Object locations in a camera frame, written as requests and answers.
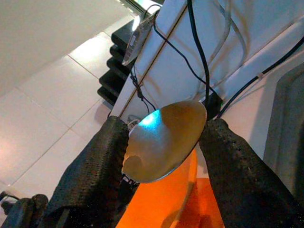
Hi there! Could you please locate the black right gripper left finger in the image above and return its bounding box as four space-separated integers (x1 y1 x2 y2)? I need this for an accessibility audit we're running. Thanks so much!
44 115 133 228

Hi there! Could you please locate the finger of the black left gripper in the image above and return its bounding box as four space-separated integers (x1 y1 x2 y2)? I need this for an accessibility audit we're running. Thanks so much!
30 193 49 216

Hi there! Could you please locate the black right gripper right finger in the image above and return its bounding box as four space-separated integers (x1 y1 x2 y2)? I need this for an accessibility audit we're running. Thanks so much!
199 118 304 228

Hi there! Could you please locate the orange plate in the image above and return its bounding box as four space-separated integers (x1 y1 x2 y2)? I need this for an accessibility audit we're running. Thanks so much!
190 177 225 228

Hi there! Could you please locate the orange bowl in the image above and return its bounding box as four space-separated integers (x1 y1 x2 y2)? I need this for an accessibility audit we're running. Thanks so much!
115 148 199 228

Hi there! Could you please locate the metal spoon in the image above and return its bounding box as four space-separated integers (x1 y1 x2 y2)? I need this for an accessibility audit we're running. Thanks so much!
121 100 208 184

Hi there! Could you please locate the stainless steel sink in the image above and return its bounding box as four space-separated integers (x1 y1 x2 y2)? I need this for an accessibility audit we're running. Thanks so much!
262 61 304 205

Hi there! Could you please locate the black inline adapter box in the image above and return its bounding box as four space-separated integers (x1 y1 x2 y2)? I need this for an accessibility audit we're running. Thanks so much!
203 92 224 119

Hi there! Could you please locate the flat silver device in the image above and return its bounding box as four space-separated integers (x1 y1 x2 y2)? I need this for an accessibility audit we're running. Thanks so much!
121 15 157 67

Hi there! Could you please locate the thin black cable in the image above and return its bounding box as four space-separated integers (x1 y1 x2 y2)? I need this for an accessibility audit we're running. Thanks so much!
142 3 220 95
129 66 157 114

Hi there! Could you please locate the thick black cable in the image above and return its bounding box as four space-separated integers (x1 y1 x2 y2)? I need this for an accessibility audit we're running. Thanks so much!
186 0 211 105

